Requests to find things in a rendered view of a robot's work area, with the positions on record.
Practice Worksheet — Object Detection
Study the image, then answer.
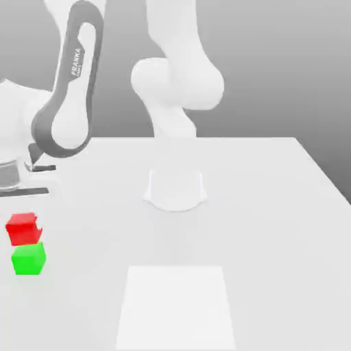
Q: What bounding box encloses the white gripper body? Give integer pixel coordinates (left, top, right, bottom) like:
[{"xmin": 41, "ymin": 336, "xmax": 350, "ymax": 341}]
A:
[{"xmin": 0, "ymin": 176, "xmax": 63, "ymax": 211}]

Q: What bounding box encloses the small red cube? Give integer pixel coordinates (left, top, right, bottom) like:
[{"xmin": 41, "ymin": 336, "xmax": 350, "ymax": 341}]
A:
[{"xmin": 5, "ymin": 212, "xmax": 44, "ymax": 247}]

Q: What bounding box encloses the small green cube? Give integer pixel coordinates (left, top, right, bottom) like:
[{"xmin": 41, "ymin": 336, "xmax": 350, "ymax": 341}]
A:
[{"xmin": 11, "ymin": 241, "xmax": 47, "ymax": 276}]

